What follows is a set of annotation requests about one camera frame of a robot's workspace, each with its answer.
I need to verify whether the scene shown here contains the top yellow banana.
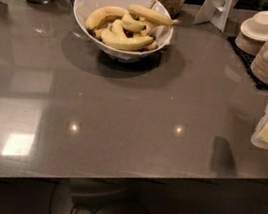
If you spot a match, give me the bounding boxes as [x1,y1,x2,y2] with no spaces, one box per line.
[127,4,180,26]

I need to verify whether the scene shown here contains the middle small yellow banana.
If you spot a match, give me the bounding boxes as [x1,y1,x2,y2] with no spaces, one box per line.
[121,14,146,33]

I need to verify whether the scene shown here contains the front yellow banana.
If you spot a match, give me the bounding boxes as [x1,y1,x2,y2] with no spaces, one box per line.
[101,30,154,52]

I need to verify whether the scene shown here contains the left yellow banana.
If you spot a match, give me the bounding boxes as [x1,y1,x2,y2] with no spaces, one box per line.
[85,6,127,31]

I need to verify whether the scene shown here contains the white ceramic bowl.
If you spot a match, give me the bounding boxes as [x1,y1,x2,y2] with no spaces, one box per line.
[73,0,173,63]

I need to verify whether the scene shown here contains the stack of white bowls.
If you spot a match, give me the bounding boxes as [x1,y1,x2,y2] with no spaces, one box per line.
[234,11,268,56]

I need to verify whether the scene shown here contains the black rubber mat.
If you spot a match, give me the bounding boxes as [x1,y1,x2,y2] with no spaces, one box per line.
[227,36,268,91]

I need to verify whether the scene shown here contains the white folded card stand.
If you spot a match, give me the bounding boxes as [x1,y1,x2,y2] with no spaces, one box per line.
[193,0,239,32]

